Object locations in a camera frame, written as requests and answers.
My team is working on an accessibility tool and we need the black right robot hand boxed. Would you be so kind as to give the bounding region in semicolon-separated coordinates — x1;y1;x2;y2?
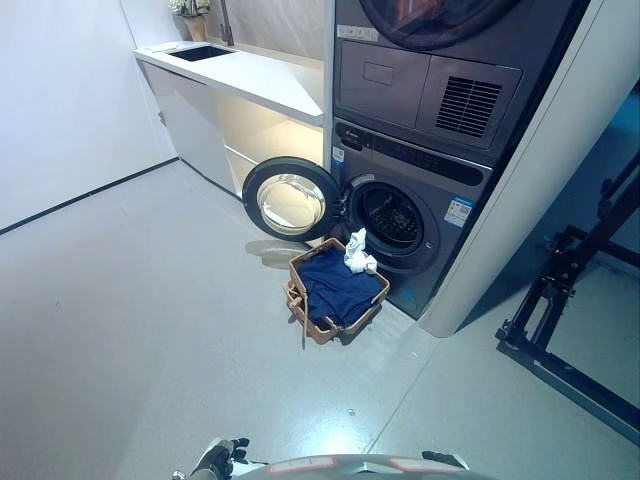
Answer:
422;449;471;471

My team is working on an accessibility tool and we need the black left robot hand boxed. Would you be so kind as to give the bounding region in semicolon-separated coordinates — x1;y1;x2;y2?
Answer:
198;437;250;477

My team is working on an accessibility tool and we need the white garment with blue print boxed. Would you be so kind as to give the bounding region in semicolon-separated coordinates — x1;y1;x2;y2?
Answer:
342;227;380;275

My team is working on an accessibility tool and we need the brown wicker laundry basket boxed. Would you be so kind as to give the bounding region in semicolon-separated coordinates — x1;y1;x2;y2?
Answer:
284;237;391;347

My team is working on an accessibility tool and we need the grey front-load washing machine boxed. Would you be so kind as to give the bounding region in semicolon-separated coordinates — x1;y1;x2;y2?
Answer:
327;117;501;321

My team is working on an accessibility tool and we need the round washing machine door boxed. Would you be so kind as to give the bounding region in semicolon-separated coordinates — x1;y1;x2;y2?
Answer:
242;156;341;245

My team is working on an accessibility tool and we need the grey robot torso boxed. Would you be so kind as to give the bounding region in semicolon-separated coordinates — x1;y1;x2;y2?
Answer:
264;453;471;480

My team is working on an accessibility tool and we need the dark blue garment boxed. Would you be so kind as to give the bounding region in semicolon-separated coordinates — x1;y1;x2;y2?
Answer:
298;249;389;327

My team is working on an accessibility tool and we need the white counter cabinet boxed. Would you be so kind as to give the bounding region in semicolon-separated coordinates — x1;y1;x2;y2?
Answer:
133;42;326;201

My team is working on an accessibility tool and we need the grey stacked dryer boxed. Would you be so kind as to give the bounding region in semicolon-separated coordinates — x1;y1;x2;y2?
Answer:
332;0;594;151

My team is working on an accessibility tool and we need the black recessed sink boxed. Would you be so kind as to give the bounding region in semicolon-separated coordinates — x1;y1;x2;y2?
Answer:
164;43;235;63

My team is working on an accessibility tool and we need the potted plant in beige vase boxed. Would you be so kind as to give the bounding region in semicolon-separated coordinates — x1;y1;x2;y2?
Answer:
168;0;209;42

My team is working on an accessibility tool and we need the metal sink faucet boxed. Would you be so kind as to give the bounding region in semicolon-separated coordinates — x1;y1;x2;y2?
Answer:
218;0;236;47

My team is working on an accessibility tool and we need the black metal stand frame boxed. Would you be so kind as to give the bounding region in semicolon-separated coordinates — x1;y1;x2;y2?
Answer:
494;149;640;436

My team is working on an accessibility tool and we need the white appliance enclosure frame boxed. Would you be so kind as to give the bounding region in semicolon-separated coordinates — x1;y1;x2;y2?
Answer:
322;0;640;339

